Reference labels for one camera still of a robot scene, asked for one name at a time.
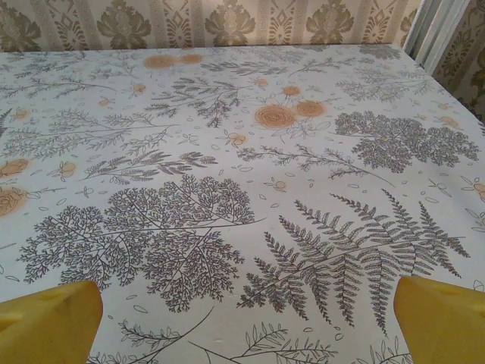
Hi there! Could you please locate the aluminium frame post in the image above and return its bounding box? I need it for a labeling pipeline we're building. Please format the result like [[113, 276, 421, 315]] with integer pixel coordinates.
[[402, 0, 471, 74]]

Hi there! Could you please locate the floral fern print tablecloth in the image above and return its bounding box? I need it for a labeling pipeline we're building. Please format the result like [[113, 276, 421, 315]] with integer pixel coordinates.
[[0, 44, 485, 364]]

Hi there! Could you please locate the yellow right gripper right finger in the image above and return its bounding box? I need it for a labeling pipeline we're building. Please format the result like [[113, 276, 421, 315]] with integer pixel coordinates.
[[393, 275, 485, 364]]

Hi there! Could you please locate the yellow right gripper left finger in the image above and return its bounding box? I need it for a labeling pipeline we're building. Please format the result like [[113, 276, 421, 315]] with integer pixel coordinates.
[[0, 281, 104, 364]]

